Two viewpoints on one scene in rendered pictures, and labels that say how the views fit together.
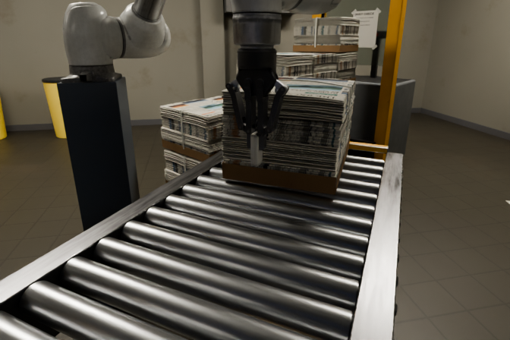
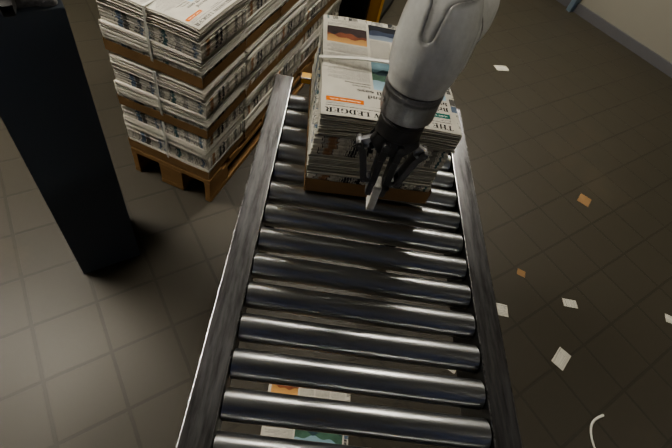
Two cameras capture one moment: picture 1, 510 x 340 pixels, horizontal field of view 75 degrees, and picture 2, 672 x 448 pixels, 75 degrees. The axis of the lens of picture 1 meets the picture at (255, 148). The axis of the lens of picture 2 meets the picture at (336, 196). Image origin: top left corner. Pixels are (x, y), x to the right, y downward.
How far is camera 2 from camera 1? 58 cm
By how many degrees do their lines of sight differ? 40
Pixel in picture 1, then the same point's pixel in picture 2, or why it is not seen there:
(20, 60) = not seen: outside the picture
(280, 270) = (417, 319)
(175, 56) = not seen: outside the picture
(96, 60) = not seen: outside the picture
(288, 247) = (411, 288)
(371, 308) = (489, 342)
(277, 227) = (389, 261)
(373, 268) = (479, 300)
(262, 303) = (417, 357)
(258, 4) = (435, 94)
